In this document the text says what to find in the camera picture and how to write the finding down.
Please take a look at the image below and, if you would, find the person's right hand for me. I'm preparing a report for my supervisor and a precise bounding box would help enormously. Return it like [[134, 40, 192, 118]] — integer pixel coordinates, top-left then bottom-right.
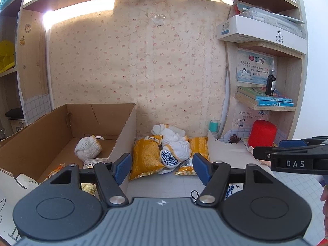
[[320, 184, 328, 237]]

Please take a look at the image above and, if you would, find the dark spray bottle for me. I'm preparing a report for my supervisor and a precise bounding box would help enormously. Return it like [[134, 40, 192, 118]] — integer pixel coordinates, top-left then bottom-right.
[[265, 59, 278, 96]]

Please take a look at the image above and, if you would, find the cardboard shoe box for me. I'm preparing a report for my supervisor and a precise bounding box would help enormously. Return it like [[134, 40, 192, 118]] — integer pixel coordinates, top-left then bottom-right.
[[0, 103, 137, 241]]

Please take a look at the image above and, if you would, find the beige latched storage box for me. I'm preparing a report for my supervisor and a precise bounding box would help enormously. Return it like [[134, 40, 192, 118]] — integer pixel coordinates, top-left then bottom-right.
[[8, 119, 27, 134]]

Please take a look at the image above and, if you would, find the teal capped bottle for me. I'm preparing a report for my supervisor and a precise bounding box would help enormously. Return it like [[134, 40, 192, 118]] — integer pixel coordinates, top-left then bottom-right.
[[209, 120, 219, 139]]

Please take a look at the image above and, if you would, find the clear plastic packet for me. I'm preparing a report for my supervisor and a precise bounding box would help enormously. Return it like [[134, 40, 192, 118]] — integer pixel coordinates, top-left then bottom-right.
[[241, 7, 306, 37]]

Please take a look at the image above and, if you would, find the white pink cartoon card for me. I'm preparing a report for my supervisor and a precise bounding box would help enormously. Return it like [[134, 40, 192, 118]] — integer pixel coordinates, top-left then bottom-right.
[[232, 108, 269, 130]]

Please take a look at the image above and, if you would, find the yellow plastic toy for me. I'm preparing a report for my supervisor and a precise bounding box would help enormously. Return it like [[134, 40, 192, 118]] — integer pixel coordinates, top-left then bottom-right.
[[0, 40, 16, 73]]

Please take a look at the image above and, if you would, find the yellow snack packet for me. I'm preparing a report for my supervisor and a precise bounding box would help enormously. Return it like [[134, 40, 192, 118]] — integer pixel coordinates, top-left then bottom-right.
[[188, 136, 210, 161], [42, 163, 97, 196], [129, 135, 165, 181], [175, 158, 198, 177]]

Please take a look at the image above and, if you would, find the blue book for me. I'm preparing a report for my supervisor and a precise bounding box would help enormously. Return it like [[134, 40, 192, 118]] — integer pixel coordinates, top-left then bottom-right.
[[259, 101, 295, 107], [237, 86, 293, 103]]

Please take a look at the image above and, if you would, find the black folded cloth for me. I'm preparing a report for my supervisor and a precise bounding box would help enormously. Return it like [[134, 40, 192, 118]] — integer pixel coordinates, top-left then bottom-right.
[[5, 108, 25, 120]]

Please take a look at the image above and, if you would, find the white grid desktop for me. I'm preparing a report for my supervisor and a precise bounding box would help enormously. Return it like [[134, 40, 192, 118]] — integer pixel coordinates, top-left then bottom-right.
[[125, 133, 327, 211]]

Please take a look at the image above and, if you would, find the white knit glove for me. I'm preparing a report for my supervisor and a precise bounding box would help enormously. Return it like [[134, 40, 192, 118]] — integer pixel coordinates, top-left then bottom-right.
[[152, 123, 189, 145], [74, 134, 104, 160], [164, 140, 192, 161]]

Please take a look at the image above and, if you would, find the blue cartoon card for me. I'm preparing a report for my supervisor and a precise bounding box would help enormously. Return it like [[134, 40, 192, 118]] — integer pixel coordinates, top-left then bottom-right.
[[236, 49, 275, 84]]

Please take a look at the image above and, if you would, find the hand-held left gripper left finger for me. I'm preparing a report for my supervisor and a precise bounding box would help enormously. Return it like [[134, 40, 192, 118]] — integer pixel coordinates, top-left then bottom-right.
[[50, 153, 133, 207]]

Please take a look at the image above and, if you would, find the white perforated paper sheet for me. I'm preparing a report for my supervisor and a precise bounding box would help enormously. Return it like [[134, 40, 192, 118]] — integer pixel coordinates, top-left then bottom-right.
[[207, 129, 254, 157]]

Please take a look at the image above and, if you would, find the silver foil packet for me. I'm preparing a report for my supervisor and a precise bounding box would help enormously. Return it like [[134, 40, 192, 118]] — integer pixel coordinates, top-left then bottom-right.
[[83, 159, 109, 169]]

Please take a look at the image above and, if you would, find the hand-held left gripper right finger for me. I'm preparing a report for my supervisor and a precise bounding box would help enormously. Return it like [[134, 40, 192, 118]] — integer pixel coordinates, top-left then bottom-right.
[[193, 153, 277, 207]]

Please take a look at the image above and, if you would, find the long white box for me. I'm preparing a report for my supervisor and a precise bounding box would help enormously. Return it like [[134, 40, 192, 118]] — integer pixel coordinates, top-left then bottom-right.
[[216, 15, 308, 54]]

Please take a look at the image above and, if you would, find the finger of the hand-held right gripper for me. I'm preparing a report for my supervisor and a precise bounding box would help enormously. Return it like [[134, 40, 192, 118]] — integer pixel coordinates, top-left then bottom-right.
[[279, 137, 328, 148], [252, 143, 328, 175]]

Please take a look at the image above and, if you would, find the red cylinder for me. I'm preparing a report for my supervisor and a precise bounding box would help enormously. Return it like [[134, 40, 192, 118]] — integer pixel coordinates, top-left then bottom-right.
[[249, 120, 277, 148]]

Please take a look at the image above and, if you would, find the red blue packet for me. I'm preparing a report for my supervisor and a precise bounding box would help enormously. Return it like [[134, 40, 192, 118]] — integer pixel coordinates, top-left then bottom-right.
[[233, 1, 247, 16]]

